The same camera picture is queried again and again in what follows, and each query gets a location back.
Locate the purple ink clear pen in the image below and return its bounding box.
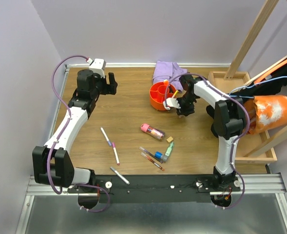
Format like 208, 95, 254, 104
139, 147, 163, 163

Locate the orange white bag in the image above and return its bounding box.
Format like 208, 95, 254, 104
244, 95, 287, 134

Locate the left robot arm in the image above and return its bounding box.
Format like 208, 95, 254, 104
32, 69, 118, 193

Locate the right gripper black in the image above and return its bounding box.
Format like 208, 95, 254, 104
172, 93, 197, 117

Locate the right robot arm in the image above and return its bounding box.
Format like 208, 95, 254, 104
174, 74, 249, 191

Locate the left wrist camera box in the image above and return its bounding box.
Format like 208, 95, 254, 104
87, 58, 106, 78

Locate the red ink pen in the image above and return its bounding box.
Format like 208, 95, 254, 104
140, 152, 165, 171

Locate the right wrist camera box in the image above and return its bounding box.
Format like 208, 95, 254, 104
163, 97, 181, 110

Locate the orange black highlighter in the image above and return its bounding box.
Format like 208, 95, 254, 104
163, 79, 169, 87

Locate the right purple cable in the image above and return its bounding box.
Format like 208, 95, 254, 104
164, 74, 250, 156

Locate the small tan eraser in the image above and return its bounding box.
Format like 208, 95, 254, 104
167, 137, 173, 143

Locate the black garment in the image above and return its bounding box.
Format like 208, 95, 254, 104
234, 57, 287, 97

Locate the wooden rack frame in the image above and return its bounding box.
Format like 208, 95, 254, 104
224, 0, 287, 160

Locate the pink capped white marker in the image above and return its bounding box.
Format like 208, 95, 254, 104
112, 142, 120, 165

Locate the orange round organizer container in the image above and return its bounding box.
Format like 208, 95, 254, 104
150, 82, 166, 111

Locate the grey silver marker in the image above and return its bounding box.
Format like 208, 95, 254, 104
110, 167, 130, 185

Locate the aluminium extrusion rail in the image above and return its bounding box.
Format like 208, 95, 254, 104
26, 174, 287, 196

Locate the purple cable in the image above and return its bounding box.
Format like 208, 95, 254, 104
164, 74, 250, 156
51, 55, 90, 122

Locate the wooden tray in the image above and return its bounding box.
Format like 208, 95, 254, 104
208, 71, 277, 164

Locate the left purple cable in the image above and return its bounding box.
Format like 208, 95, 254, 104
51, 55, 90, 122

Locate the pink capped clear pencil tube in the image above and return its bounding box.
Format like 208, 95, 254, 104
140, 123, 165, 140

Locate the purple crumpled cloth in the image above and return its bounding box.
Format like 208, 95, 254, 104
153, 60, 188, 84

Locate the blue capped grey glue stick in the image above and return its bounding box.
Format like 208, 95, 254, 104
154, 151, 169, 163

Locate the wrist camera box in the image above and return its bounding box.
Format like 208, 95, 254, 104
163, 97, 181, 110
87, 58, 106, 78

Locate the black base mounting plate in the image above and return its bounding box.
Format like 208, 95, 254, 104
67, 174, 241, 204

